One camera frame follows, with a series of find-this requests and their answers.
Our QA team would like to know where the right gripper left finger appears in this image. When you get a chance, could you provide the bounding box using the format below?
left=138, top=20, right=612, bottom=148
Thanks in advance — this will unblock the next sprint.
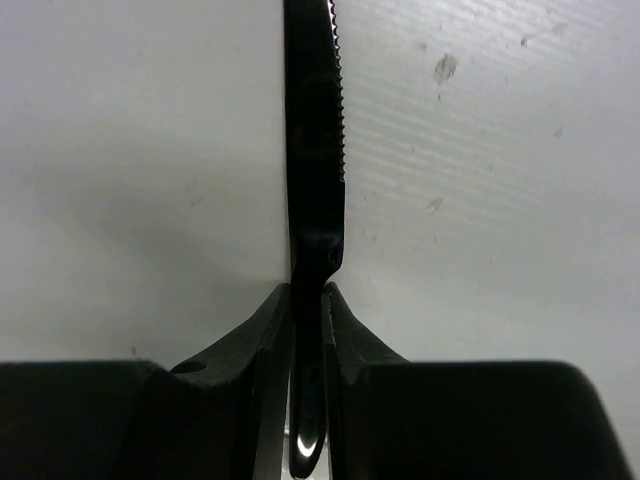
left=134, top=284, right=292, bottom=479

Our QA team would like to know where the black table knife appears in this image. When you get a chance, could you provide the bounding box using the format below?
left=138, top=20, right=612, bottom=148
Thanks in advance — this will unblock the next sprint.
left=283, top=0, right=345, bottom=479

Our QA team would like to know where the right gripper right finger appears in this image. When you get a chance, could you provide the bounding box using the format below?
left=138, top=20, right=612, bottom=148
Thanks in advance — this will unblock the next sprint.
left=322, top=282, right=407, bottom=479

